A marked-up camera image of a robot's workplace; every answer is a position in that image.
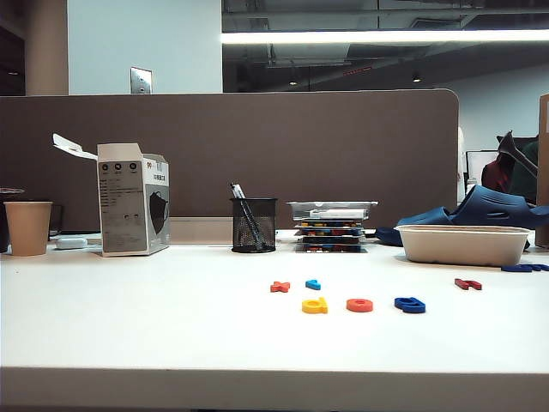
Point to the yellow letter d magnet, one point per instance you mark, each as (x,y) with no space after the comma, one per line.
(321,307)

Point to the orange letter o magnet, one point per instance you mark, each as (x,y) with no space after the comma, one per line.
(351,305)

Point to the blue letter g magnet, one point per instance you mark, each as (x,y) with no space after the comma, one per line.
(418,307)

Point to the orange letter x magnet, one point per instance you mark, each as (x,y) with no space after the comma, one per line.
(280,286)

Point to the light blue letter r magnet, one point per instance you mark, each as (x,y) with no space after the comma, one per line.
(313,283)

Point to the dark red letter h magnet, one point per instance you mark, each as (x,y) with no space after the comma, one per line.
(463,282)

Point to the dark blue letter magnet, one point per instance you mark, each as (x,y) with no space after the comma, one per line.
(523,267)

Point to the black mesh pen holder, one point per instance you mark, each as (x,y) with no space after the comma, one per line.
(254,236)

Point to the black white pen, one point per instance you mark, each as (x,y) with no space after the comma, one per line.
(238,192)

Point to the clear plastic tray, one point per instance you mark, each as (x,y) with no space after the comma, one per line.
(330,210)

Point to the brown desk partition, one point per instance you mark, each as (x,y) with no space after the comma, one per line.
(257,150)

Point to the white grey mask box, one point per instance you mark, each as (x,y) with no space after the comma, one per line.
(124,206)

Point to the blue rubber slipper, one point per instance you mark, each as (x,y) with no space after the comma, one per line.
(424,216)
(493,206)

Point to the person in white clothing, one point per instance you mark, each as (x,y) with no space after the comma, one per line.
(461,163)

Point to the beige oval container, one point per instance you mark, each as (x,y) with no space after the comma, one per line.
(463,249)

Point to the ceiling light strip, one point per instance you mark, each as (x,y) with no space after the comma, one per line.
(386,36)

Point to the computer monitor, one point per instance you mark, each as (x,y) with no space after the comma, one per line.
(474,165)

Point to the small white case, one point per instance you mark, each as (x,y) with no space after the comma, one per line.
(70,243)

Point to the person in red clothing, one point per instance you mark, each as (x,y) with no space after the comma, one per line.
(495,173)

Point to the grey angled object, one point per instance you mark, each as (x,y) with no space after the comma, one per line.
(512,148)

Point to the brown paper cup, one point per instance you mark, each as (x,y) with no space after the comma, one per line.
(28,227)

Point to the person in green clothing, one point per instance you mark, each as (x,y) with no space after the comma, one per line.
(523,184)

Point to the metal wall plate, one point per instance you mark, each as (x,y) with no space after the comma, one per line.
(141,80)

